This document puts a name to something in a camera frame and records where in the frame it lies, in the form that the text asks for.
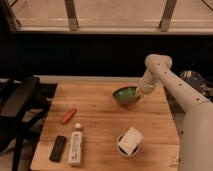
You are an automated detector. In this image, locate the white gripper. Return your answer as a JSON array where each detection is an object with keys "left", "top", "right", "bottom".
[{"left": 135, "top": 73, "right": 157, "bottom": 101}]

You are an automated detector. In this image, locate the green ceramic bowl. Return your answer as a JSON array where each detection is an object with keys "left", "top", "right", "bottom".
[{"left": 112, "top": 86, "right": 140, "bottom": 107}]

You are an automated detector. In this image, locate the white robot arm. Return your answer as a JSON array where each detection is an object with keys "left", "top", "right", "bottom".
[{"left": 136, "top": 54, "right": 213, "bottom": 171}]

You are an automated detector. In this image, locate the metal bowl at right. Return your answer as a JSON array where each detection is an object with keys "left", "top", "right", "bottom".
[{"left": 180, "top": 70, "right": 205, "bottom": 94}]

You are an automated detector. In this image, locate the dark cup with white rim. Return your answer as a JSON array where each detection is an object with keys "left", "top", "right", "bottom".
[{"left": 116, "top": 134, "right": 139, "bottom": 158}]

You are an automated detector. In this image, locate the wooden cutting board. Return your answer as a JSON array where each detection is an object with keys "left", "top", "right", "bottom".
[{"left": 31, "top": 81, "right": 179, "bottom": 171}]

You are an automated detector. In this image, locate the white tube bottle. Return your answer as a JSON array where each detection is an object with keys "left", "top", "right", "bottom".
[{"left": 68, "top": 123, "right": 83, "bottom": 166}]

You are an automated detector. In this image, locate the black rectangular remote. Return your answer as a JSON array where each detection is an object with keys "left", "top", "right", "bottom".
[{"left": 49, "top": 136, "right": 67, "bottom": 162}]

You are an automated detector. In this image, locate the black office chair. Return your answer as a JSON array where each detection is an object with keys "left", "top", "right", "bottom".
[{"left": 0, "top": 77, "right": 55, "bottom": 171}]

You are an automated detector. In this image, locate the window frame railing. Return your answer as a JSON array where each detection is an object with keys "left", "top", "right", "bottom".
[{"left": 0, "top": 0, "right": 213, "bottom": 35}]

